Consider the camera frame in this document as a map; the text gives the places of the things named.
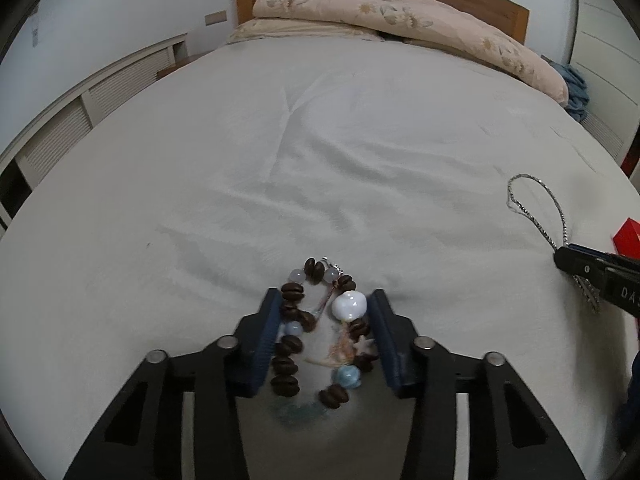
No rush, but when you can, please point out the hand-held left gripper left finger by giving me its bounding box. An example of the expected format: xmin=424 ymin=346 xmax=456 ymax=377
xmin=62 ymin=287 xmax=283 ymax=480

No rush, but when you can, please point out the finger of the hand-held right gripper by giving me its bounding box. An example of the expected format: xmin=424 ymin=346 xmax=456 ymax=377
xmin=565 ymin=243 xmax=619 ymax=262
xmin=552 ymin=247 xmax=609 ymax=289

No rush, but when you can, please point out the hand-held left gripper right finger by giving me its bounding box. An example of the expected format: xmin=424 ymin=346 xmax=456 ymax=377
xmin=369 ymin=288 xmax=586 ymax=480

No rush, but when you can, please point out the brown and white beaded bracelet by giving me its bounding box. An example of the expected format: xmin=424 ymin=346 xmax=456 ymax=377
xmin=269 ymin=256 xmax=379 ymax=423

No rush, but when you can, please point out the silver chain necklace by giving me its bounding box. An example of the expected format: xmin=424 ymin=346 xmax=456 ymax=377
xmin=506 ymin=174 xmax=601 ymax=315

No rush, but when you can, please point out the red jewelry box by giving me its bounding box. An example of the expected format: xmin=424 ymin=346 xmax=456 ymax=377
xmin=614 ymin=217 xmax=640 ymax=256

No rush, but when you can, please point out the person's right forearm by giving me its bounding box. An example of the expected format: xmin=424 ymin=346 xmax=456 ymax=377
xmin=617 ymin=352 xmax=640 ymax=450

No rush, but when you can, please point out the blue clothes pile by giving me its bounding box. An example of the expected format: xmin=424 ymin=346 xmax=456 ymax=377
xmin=547 ymin=57 xmax=591 ymax=123

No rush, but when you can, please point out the bed with white sheet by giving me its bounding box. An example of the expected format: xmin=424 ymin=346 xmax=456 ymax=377
xmin=0 ymin=35 xmax=640 ymax=480

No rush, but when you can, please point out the white wardrobe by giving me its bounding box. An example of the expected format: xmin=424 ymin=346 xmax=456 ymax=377
xmin=570 ymin=0 xmax=640 ymax=161

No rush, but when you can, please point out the wooden headboard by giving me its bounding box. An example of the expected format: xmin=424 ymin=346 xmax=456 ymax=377
xmin=234 ymin=0 xmax=530 ymax=46

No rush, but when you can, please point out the white window bench cabinet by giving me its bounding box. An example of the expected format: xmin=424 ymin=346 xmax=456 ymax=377
xmin=0 ymin=32 xmax=191 ymax=231

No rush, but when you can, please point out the pink floral quilt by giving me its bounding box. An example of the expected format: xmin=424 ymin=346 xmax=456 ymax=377
xmin=252 ymin=0 xmax=570 ymax=108

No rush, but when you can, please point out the beige pillow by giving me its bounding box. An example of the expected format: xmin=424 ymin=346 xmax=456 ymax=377
xmin=227 ymin=17 xmax=381 ymax=46

